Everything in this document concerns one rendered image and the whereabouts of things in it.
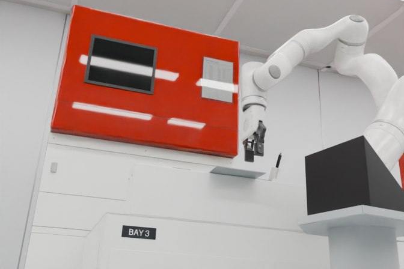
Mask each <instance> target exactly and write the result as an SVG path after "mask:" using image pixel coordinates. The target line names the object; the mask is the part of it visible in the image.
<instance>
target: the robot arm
mask: <svg viewBox="0 0 404 269"><path fill-rule="evenodd" d="M368 31H369V26H368V23H367V21H366V20H365V18H363V17H361V16H358V15H350V16H346V17H344V18H342V19H340V20H339V21H338V22H335V23H334V24H332V25H330V26H328V27H326V28H321V29H305V30H303V31H300V32H299V33H297V34H296V35H295V36H293V37H292V38H291V39H290V40H289V41H287V42H286V43H284V44H283V45H282V46H281V47H280V48H279V49H277V50H276V51H275V52H274V53H273V54H272V55H271V56H270V57H269V58H268V60H267V62H266V63H265V64H262V63H261V62H248V63H246V64H244V65H243V66H242V81H241V109H242V112H243V116H242V125H241V136H240V139H241V141H243V142H242V144H243V147H244V150H245V155H244V161H245V162H251V163H253V162H254V156H260V157H263V156H264V144H263V143H264V142H265V140H264V138H265V133H266V117H265V110H266V108H267V103H266V94H267V91H268V89H270V88H272V87H273V86H275V85H276V84H278V83H280V82H281V81H282V80H283V79H285V78H286V77H287V76H288V75H289V74H290V73H291V72H292V69H293V68H294V67H295V66H296V65H298V64H299V63H300V62H301V61H302V60H303V59H304V58H305V57H306V56H308V55H309V54H311V53H315V52H318V51H320V50H322V49H323V48H324V47H326V46H327V45H329V44H330V42H332V41H333V40H335V39H338V41H337V47H336V50H335V57H334V64H335V67H336V69H337V71H338V72H339V73H341V74H343V75H346V76H350V75H357V76H358V77H359V78H360V79H361V80H362V81H363V82H364V83H365V84H366V85H367V87H368V88H369V90H370V92H371V94H372V97H373V99H374V102H375V106H376V109H377V111H378V114H377V116H376V118H375V119H374V120H373V121H372V123H371V124H370V125H369V126H368V127H367V128H366V129H365V130H364V132H363V133H362V134H361V136H362V135H364V137H365V138H366V139H367V141H368V142H369V144H370V145H371V146H372V148H373V149H374V150H375V152H376V153H377V155H378V156H379V157H380V159H381V160H382V161H383V163H384V164H385V166H386V167H387V168H388V170H389V171H391V170H392V168H393V167H394V166H395V164H396V163H397V162H398V160H399V159H400V158H401V156H402V155H403V153H404V76H402V77H401V78H400V79H398V77H397V75H396V73H395V71H394V70H393V69H392V68H391V66H390V65H389V64H388V63H387V62H386V60H384V59H383V58H382V57H381V56H379V55H377V54H374V53H369V54H366V55H364V47H365V44H366V40H367V34H368ZM249 139H251V141H248V140H249ZM255 142H256V143H255ZM248 143H251V146H250V145H249V144H248ZM253 147H254V150H253Z"/></svg>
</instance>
